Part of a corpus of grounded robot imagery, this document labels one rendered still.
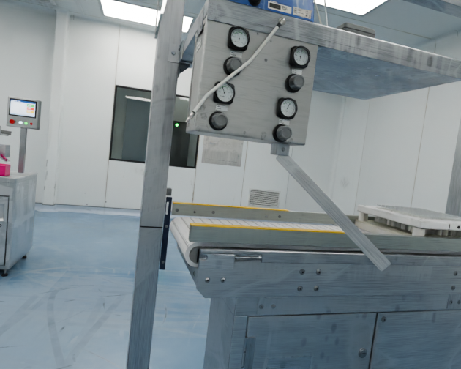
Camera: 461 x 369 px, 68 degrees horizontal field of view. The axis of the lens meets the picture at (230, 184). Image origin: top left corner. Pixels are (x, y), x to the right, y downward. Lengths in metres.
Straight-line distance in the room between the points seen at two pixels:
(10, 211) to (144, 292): 2.13
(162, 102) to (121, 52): 4.93
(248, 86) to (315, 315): 0.55
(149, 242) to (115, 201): 4.78
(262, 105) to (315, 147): 5.81
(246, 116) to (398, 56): 0.35
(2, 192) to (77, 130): 2.88
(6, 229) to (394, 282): 2.68
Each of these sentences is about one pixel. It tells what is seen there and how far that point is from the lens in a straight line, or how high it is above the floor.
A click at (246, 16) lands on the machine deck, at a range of 0.67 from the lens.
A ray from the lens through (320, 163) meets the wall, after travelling 6.51.
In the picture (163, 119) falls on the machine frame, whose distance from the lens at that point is 0.92.
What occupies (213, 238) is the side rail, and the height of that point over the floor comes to 0.92.
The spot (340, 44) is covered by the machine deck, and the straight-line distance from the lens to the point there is 0.74.
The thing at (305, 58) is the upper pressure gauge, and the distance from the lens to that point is 0.68.
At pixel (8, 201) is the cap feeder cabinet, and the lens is 3.00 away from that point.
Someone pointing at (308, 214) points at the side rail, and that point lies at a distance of 1.05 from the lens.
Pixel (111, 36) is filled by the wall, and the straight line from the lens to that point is 5.90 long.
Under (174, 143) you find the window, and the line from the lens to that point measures 5.68.
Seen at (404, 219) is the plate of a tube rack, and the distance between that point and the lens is 0.99.
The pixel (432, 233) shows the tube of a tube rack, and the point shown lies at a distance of 1.05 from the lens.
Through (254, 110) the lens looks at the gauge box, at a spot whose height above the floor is 1.17.
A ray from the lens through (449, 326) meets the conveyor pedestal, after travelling 1.18.
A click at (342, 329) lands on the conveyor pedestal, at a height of 0.70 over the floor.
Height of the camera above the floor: 1.08
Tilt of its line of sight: 4 degrees down
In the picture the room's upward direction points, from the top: 6 degrees clockwise
